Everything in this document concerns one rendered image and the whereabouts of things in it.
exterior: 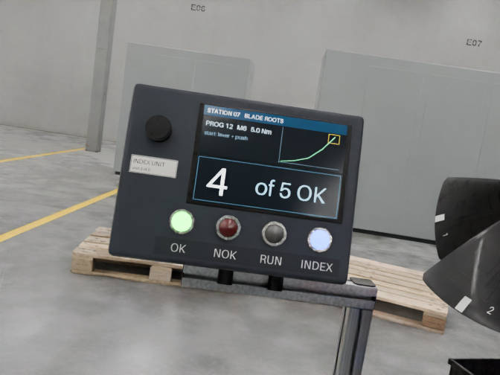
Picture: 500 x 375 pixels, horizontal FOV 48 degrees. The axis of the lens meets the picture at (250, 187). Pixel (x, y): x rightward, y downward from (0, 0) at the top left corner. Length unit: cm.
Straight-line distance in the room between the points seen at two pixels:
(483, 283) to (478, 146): 575
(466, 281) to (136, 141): 80
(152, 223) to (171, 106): 13
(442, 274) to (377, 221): 555
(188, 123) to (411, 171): 619
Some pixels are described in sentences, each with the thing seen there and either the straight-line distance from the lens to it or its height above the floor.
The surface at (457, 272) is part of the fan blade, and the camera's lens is 123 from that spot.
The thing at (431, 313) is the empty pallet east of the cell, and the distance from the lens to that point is 391.
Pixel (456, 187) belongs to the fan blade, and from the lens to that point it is 152.
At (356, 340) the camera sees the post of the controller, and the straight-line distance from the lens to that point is 74.
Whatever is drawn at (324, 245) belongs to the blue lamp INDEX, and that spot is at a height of 111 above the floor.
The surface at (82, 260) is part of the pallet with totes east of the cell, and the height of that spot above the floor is 10.
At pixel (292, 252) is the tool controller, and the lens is 61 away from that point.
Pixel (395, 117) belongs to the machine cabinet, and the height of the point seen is 140.
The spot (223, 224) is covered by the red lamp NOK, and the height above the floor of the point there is 112.
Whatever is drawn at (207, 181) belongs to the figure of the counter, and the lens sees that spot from 61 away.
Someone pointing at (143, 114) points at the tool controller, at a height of 122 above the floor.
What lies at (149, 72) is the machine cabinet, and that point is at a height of 156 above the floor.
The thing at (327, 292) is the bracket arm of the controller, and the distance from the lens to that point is 71.
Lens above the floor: 124
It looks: 8 degrees down
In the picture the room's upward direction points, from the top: 8 degrees clockwise
